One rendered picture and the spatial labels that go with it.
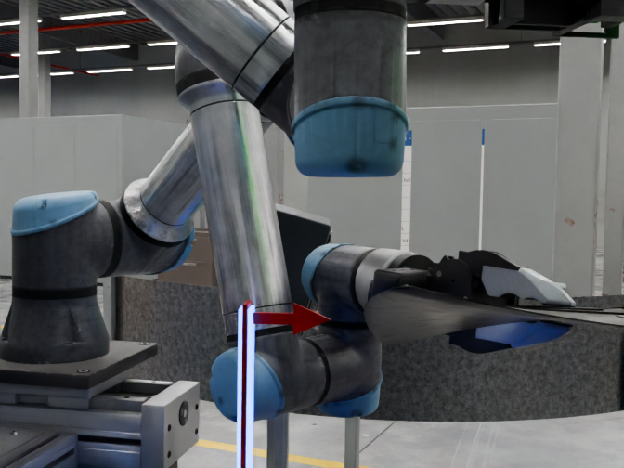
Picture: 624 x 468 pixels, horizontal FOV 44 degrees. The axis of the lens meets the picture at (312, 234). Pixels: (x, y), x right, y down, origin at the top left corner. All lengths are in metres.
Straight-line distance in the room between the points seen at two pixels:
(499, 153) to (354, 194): 1.36
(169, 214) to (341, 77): 0.67
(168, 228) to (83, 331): 0.19
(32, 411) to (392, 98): 0.78
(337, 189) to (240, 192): 6.38
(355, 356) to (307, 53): 0.44
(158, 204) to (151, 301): 1.77
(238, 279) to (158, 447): 0.35
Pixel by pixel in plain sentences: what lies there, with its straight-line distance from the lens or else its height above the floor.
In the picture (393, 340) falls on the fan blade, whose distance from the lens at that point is 0.69.
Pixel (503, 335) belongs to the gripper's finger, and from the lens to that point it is 0.70.
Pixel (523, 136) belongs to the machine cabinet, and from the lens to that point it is 6.75.
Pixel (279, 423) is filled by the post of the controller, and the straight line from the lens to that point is 1.14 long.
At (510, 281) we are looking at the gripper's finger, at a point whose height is 1.20.
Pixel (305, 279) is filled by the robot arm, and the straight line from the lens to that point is 0.91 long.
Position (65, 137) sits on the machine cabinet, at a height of 1.96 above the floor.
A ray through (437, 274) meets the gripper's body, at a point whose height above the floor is 1.20.
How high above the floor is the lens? 1.27
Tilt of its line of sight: 3 degrees down
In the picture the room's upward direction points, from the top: 1 degrees clockwise
